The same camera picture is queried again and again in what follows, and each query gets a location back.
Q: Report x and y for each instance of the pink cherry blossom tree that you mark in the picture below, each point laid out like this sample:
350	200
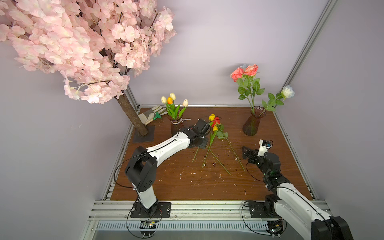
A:
96	45

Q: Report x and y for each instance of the pink tulip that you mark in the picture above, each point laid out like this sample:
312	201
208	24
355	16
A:
208	162

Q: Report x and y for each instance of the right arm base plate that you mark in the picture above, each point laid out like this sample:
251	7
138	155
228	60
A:
262	210

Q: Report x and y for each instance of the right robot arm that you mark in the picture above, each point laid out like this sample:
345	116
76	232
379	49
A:
308	220

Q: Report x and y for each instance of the small green garden tool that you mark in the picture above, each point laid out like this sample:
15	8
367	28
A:
157	116

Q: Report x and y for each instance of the orange yellow tulip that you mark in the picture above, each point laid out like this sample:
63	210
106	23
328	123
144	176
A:
171	108

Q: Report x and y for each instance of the right circuit board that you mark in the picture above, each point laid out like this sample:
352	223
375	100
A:
275	228

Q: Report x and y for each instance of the red tulip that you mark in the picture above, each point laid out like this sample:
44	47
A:
222	135

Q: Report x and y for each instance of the aluminium front rail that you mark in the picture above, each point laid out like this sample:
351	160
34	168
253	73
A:
181	210

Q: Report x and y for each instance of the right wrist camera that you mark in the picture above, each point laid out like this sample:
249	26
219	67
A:
264	147

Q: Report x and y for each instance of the beige gardening gloves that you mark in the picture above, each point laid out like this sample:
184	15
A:
147	116

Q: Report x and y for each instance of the left circuit board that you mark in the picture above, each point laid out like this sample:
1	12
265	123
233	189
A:
148	229

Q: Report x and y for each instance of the dark pink glass vase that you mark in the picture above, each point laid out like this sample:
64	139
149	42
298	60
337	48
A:
251	126

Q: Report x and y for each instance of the circuit board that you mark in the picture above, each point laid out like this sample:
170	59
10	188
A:
148	229
275	228

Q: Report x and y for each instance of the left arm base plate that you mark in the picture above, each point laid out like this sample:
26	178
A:
158	210

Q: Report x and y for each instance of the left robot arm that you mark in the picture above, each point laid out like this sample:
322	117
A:
142	167

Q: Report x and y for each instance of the dark pink vase with ribbon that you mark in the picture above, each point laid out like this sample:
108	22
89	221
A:
176	125

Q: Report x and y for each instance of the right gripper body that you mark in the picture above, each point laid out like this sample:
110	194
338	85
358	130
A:
252	155

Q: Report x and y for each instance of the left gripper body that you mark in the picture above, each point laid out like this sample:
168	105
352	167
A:
202	142

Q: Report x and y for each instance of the cream tulip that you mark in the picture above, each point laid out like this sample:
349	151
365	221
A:
174	98
164	101
185	105

